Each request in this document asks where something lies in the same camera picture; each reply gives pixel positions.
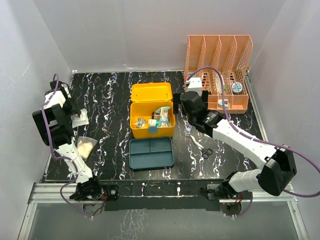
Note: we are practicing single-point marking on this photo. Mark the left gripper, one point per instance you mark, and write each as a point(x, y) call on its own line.
point(75, 109)

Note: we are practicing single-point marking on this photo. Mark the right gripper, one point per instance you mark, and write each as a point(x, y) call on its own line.
point(176, 101)

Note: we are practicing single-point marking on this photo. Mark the white gauze pad bag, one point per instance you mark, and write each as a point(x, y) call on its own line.
point(81, 120)

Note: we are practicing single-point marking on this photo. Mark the cotton swab bag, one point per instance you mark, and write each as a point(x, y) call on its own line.
point(164, 116)

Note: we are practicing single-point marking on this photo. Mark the white plastic bottle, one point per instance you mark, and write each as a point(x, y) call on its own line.
point(153, 122)

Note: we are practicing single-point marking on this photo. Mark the clear bag blue items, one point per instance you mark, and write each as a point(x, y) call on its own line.
point(140, 123)

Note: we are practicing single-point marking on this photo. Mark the brown medicine bottle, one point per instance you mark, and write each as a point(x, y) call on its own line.
point(156, 115)

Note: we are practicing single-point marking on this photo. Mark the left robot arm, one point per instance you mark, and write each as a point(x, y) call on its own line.
point(56, 131)

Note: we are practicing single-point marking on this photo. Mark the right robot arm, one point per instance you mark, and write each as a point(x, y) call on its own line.
point(276, 165)

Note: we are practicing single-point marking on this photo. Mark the yellow medicine box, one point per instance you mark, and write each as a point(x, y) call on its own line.
point(146, 98)

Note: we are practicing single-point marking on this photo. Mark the blue white stapler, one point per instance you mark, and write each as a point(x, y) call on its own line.
point(223, 103)

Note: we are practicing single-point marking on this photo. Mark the cotton ball bag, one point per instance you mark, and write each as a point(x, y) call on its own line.
point(85, 145)

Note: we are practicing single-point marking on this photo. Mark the green capped marker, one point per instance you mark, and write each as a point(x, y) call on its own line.
point(223, 86)

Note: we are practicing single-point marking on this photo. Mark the small blue patterned packet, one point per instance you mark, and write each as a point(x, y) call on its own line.
point(188, 130)

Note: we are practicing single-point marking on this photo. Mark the pink desk organizer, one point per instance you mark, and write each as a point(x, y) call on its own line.
point(230, 55)

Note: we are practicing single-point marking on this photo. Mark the blue divided tray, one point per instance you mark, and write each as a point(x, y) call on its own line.
point(151, 153)

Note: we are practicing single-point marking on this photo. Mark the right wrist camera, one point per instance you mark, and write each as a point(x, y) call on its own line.
point(194, 84)

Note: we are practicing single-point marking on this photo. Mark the black handled scissors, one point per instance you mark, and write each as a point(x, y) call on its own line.
point(205, 152)

